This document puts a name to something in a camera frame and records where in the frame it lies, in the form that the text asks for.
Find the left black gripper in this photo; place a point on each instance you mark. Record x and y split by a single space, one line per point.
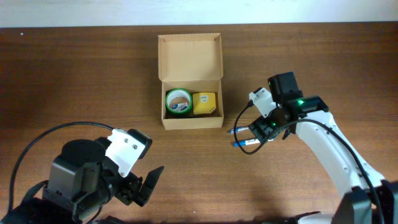
131 189

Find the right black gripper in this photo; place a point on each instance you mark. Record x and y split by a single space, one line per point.
261 129

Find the blue white marker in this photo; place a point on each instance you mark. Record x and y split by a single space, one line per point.
249 142

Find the blue ballpoint pen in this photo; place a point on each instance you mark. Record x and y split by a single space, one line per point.
238 129

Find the blue white staples box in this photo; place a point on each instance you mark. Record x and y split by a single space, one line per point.
180 107

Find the green tape roll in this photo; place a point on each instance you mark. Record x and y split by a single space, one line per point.
179 95

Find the yellow sticky note pad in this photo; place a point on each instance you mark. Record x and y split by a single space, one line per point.
204 103

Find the brown cardboard box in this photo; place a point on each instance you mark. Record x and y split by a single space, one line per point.
193 62

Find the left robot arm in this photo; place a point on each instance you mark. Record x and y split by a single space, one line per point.
86 176

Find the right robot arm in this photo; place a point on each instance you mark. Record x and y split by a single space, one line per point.
366 196

